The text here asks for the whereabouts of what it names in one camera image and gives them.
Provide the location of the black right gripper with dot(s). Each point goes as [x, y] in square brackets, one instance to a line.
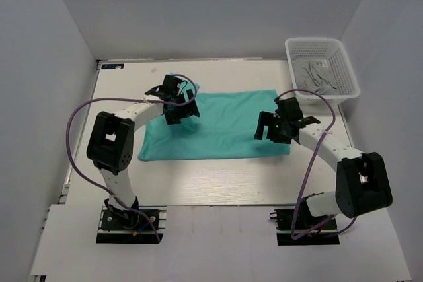
[266, 119]

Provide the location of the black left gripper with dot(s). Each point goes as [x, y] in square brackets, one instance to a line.
[188, 110]

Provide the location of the teal green t shirt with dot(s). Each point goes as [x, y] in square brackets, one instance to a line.
[224, 130]

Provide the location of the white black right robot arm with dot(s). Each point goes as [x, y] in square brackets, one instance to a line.
[362, 184]

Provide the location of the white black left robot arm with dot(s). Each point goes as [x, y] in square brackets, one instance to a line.
[111, 143]

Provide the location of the grey t shirt in basket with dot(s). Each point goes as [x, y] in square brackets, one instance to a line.
[311, 75]

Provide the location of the blue label sticker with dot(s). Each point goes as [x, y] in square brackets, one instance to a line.
[112, 66]

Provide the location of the white plastic mesh basket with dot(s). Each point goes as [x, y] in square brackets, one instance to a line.
[329, 52]

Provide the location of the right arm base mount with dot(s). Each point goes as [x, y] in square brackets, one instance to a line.
[324, 235]

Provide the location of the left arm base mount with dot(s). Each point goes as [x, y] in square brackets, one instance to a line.
[114, 230]

